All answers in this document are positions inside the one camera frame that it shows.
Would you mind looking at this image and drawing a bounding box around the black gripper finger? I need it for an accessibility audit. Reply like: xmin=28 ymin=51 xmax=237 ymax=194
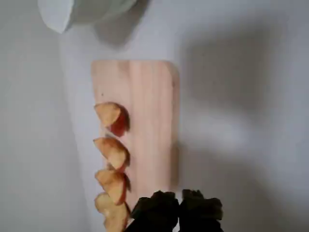
xmin=178 ymin=189 xmax=224 ymax=232
xmin=125 ymin=190 xmax=181 ymax=232

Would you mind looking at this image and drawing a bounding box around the apple slice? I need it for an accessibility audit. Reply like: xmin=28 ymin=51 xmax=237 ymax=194
xmin=94 ymin=192 xmax=132 ymax=232
xmin=94 ymin=169 xmax=132 ymax=206
xmin=94 ymin=102 xmax=131 ymax=138
xmin=93 ymin=137 xmax=131 ymax=171

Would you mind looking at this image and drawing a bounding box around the wooden cutting board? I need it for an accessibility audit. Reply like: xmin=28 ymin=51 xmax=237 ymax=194
xmin=91 ymin=59 xmax=181 ymax=219

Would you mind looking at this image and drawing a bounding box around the white ceramic bowl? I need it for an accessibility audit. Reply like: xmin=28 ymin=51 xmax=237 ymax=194
xmin=38 ymin=0 xmax=138 ymax=33

